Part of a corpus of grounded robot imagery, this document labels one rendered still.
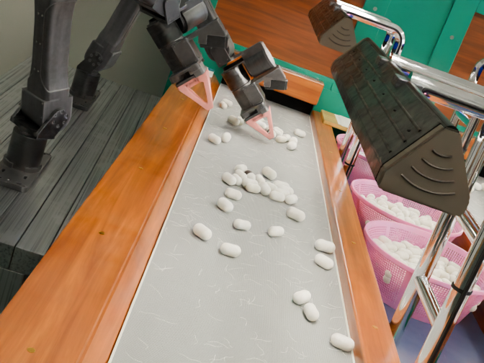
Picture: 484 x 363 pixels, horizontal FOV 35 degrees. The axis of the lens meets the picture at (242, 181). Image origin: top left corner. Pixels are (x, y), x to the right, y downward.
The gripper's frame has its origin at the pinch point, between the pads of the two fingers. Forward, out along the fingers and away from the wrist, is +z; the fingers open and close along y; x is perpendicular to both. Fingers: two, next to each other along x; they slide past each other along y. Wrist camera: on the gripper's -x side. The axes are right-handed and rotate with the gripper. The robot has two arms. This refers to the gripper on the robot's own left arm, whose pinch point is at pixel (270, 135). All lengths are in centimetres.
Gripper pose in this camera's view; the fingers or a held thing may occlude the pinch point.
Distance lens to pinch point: 193.6
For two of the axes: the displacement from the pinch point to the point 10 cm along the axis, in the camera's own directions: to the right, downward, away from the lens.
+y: 0.4, -3.0, 9.5
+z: 5.0, 8.3, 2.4
